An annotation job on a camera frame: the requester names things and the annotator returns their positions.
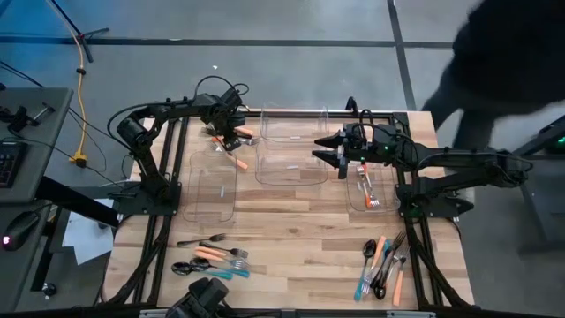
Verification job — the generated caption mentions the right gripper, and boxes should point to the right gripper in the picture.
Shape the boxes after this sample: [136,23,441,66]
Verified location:
[311,122,371,180]

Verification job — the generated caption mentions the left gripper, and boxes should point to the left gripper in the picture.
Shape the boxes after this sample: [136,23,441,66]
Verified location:
[203,90,247,152]

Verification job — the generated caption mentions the orange-handled silver fork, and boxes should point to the orange-handled silver fork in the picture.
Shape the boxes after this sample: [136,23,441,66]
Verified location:
[355,178,374,209]
[210,135,260,148]
[356,162,381,209]

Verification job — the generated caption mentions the clear plastic bin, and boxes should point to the clear plastic bin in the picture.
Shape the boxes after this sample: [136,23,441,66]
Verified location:
[254,140,330,186]
[259,102,331,143]
[345,162,402,216]
[182,151,238,223]

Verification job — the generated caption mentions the black tripod stand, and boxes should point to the black tripod stand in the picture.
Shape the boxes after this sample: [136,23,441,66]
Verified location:
[47,0,111,64]

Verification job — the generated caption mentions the white paper sheet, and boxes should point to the white paper sheet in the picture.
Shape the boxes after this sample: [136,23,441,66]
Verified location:
[61,197,116,266]

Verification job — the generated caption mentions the grey desk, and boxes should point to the grey desk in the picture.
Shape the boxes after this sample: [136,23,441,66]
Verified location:
[0,87,75,313]

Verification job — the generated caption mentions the person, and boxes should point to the person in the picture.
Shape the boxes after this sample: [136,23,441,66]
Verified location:
[421,0,565,154]

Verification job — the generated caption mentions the black side table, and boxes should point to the black side table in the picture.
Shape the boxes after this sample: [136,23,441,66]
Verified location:
[515,113,565,258]

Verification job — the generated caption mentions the black clamp tool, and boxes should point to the black clamp tool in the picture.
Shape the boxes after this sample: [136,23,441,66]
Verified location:
[0,102,57,134]

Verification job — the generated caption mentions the black keyboard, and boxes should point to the black keyboard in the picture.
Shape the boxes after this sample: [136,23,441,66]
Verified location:
[0,140,28,190]

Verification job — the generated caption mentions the black computer mouse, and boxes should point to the black computer mouse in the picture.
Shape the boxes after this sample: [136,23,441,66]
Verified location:
[1,210,41,253]

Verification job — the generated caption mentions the yellow cable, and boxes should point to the yellow cable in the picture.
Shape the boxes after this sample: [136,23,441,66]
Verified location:
[45,0,90,170]

